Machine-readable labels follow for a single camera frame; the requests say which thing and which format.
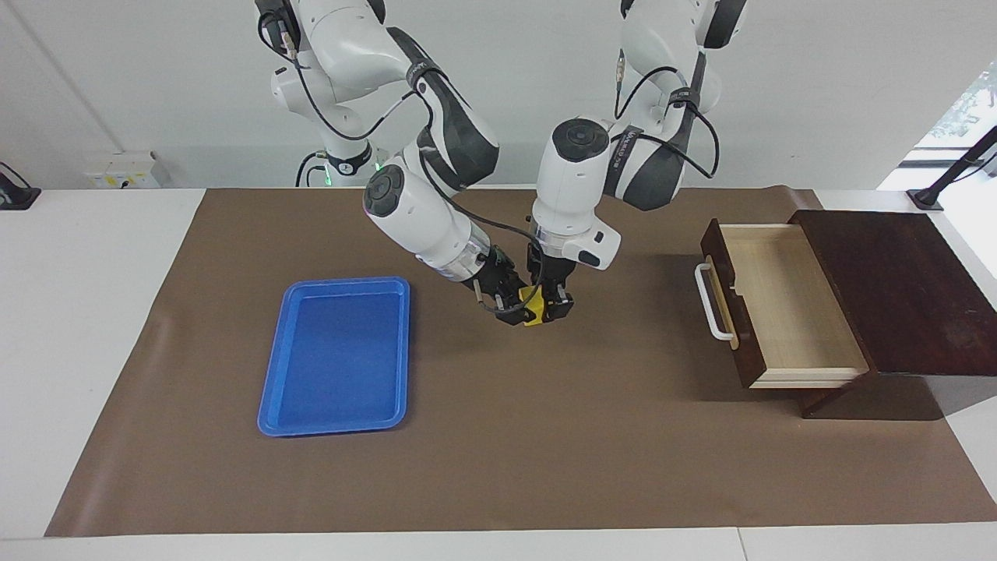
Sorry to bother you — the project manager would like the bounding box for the white drawer handle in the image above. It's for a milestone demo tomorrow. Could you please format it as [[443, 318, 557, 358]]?
[[694, 263, 739, 344]]

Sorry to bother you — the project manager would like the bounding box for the wooden drawer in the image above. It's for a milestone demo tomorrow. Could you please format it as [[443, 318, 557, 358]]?
[[699, 220, 871, 390]]

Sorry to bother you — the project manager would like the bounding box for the dark wooden drawer cabinet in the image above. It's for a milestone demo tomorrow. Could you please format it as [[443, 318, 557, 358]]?
[[788, 209, 997, 420]]

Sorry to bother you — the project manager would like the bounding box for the brown table mat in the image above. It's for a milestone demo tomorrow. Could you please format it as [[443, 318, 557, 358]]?
[[44, 187, 997, 538]]

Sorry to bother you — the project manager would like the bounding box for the blue plastic tray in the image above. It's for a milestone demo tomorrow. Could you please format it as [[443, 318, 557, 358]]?
[[257, 276, 411, 438]]

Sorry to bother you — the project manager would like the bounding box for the bright window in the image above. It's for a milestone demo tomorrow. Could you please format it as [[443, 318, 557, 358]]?
[[876, 61, 997, 192]]

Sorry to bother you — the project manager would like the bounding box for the black table clamp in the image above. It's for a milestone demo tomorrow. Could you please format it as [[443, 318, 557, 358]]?
[[0, 162, 41, 211]]

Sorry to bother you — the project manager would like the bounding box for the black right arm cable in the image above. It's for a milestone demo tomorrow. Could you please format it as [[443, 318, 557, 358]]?
[[261, 12, 544, 315]]

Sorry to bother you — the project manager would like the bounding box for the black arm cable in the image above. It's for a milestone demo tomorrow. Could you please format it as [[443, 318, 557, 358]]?
[[261, 12, 544, 315], [615, 51, 721, 182]]

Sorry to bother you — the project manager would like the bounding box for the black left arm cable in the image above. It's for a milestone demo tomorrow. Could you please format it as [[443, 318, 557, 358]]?
[[615, 51, 721, 182]]

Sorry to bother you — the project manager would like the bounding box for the black right base cable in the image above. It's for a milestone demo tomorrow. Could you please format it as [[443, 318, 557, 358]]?
[[296, 150, 328, 188]]

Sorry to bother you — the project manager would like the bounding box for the black camera stand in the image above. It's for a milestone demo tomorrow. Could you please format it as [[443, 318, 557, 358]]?
[[907, 125, 997, 212]]

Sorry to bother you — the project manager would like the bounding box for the white wall socket box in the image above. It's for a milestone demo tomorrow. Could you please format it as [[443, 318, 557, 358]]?
[[83, 151, 162, 190]]

